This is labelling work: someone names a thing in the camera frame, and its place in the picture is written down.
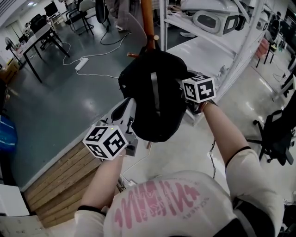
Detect cardboard box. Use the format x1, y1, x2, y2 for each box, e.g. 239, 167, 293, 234
0, 59, 20, 83

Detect thick black floor cable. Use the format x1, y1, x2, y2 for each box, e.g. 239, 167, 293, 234
99, 23, 133, 46

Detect thin black cable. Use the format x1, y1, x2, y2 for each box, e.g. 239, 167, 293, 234
209, 138, 217, 179

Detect black backpack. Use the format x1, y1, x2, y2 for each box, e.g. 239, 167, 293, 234
117, 40, 188, 143

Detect white table black legs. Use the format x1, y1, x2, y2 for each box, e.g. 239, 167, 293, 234
22, 23, 71, 84

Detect grey hanging garment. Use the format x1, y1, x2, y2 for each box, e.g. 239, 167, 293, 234
111, 0, 149, 47

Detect blue wrapped bundle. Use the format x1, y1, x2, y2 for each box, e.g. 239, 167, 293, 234
0, 114, 19, 151

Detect white floor cable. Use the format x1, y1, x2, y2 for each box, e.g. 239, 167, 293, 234
119, 148, 152, 186

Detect black office chair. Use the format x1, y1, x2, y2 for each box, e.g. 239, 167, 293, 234
246, 110, 296, 166
30, 13, 48, 33

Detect black frame chair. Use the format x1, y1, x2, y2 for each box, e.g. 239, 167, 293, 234
65, 0, 94, 36

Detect black pedestal fan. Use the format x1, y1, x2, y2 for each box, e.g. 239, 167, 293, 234
5, 37, 24, 68

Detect pink chair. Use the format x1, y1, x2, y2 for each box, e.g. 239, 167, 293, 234
255, 38, 276, 68

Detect white metal shelving unit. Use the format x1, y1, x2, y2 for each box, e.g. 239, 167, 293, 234
159, 0, 267, 127

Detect white cabinet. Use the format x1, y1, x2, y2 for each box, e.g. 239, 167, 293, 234
0, 184, 31, 217

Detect wooden coat stand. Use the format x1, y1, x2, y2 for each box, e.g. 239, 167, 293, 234
127, 0, 160, 149

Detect wooden step platform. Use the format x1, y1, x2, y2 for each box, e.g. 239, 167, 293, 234
23, 138, 121, 229

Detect black monitor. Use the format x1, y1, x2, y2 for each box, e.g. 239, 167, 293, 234
43, 1, 59, 17

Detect person's left forearm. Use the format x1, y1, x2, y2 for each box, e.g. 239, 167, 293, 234
79, 155, 127, 212

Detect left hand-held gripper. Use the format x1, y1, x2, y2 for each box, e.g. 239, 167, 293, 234
82, 97, 139, 162

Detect person's cream printed shirt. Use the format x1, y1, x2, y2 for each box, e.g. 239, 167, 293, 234
74, 147, 285, 237

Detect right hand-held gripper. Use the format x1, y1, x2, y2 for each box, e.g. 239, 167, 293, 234
181, 70, 217, 115

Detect black floor fan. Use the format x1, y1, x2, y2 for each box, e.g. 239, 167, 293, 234
95, 0, 112, 26

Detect long white power strip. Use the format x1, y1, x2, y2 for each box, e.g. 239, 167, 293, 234
74, 57, 90, 71

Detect person's right forearm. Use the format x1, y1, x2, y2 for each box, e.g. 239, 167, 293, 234
201, 101, 252, 168

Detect beige filing cabinet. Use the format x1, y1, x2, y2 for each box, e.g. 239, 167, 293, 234
0, 215, 50, 237

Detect white power strip cable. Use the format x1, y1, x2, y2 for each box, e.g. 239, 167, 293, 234
62, 41, 121, 80

